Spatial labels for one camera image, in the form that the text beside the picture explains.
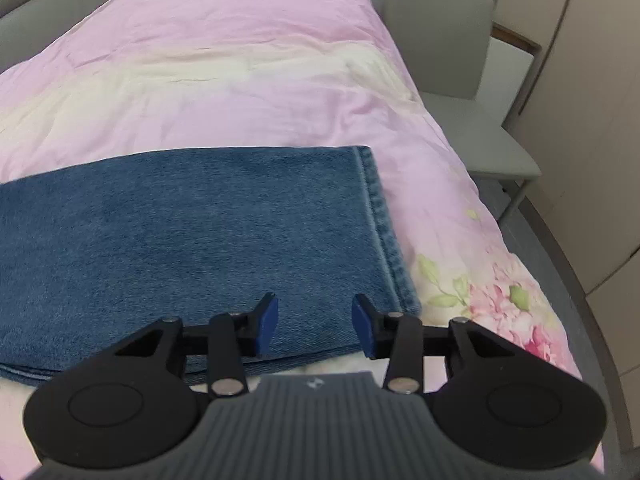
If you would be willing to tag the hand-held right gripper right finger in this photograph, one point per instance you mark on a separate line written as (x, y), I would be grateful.
(362, 325)

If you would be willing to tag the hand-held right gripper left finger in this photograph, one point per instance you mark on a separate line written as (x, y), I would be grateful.
(265, 322)

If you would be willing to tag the blue denim pants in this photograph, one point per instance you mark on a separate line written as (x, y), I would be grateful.
(175, 230)

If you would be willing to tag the pink floral blanket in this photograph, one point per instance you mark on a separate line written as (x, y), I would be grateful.
(225, 85)

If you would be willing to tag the white bedside cabinet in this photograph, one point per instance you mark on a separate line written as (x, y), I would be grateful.
(510, 75)

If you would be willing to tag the grey chair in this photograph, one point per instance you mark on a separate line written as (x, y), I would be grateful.
(445, 35)

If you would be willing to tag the beige wardrobe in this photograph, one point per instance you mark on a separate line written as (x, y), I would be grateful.
(590, 110)

